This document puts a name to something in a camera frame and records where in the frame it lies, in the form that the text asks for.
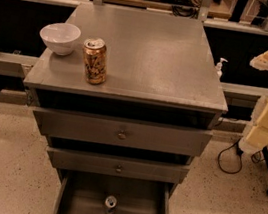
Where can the grey wooden drawer cabinet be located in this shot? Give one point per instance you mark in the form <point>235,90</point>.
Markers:
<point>159,70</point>

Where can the white pump dispenser bottle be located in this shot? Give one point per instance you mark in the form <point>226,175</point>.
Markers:
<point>219,65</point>

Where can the grey drawer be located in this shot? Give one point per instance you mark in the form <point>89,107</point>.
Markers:
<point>85,193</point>
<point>122,132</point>
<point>117,166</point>

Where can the gold patterned drink can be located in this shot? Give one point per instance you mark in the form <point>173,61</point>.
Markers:
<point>94,55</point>

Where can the grey top drawer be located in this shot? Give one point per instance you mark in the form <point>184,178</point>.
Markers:
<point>122,132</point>

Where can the grey middle drawer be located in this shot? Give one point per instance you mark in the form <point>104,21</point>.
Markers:
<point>117,166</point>

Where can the silver redbull can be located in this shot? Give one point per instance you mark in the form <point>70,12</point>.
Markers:
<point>110,204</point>

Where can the white ceramic bowl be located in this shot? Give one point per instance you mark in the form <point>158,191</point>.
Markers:
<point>60,38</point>

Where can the grey bottom drawer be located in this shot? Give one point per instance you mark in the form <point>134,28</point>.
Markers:
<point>85,193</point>

